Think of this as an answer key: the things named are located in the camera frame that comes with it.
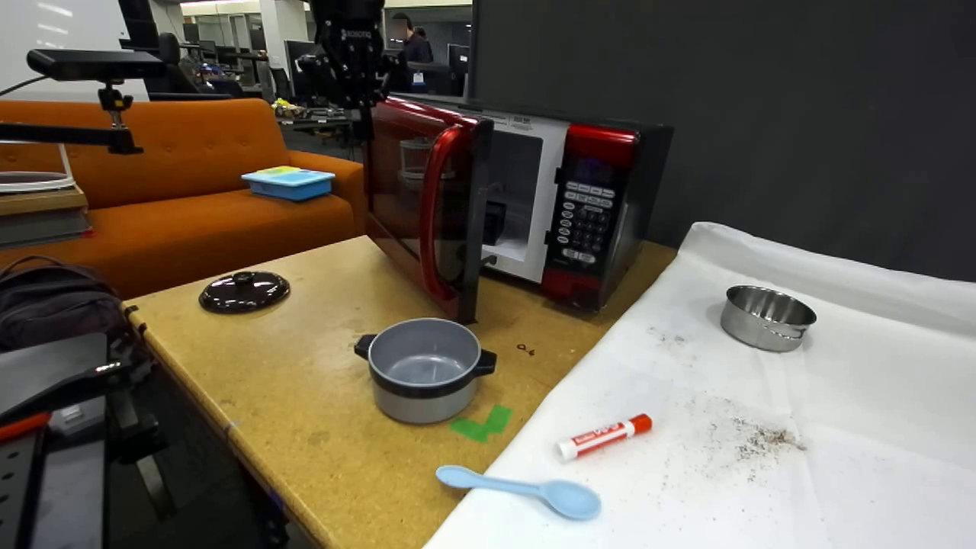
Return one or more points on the person in dark clothes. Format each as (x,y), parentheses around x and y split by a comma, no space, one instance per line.
(413,47)

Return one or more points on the grey cooking pot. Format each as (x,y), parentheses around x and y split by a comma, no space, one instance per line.
(429,371)

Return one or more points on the black microwave oven body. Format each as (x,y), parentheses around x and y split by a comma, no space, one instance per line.
(600,213)

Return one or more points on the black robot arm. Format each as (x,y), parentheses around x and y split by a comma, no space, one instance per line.
(344,26)

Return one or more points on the stereo camera bar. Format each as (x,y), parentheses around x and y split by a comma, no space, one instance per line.
(91,64)

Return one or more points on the dark grey backdrop curtain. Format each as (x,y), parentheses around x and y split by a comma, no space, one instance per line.
(771,122)

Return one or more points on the black tripod stand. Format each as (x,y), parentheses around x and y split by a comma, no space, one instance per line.
(63,478)

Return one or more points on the red microwave door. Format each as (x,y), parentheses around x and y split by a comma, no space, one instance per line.
(400,193)

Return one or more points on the red and white marker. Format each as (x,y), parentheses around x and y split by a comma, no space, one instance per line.
(600,437)

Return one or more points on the black backpack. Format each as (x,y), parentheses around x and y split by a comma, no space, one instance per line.
(56,299)

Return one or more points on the metal bowl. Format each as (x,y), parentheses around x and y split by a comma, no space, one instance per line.
(766,324)

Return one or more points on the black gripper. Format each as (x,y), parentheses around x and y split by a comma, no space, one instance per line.
(352,81)

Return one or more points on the white table cloth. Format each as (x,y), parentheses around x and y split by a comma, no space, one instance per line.
(813,457)

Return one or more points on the black pot lid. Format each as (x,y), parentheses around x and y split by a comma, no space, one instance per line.
(245,294)

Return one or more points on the stack of books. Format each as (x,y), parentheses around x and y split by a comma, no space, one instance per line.
(35,202)

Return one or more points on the light blue plastic spoon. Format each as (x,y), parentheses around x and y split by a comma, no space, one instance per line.
(564,497)

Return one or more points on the blue flat box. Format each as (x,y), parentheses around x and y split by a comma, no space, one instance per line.
(291,183)

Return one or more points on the orange sofa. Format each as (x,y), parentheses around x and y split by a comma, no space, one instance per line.
(173,229)

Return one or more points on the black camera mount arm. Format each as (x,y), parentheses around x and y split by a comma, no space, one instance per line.
(71,134)

